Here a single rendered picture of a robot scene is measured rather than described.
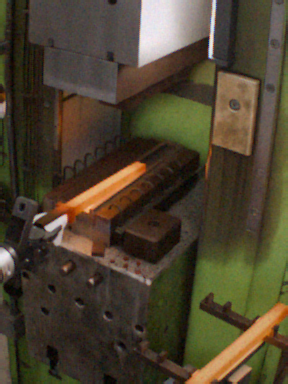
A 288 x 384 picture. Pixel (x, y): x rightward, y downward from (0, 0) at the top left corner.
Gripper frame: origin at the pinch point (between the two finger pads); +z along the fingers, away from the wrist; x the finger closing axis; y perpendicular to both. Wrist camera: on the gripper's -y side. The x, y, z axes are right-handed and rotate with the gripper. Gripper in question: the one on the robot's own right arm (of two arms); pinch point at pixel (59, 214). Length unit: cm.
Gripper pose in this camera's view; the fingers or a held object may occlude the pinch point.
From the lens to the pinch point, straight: 163.0
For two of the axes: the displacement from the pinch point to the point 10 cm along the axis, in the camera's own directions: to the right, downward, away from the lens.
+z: 5.3, -3.7, 7.7
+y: -0.6, 8.8, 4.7
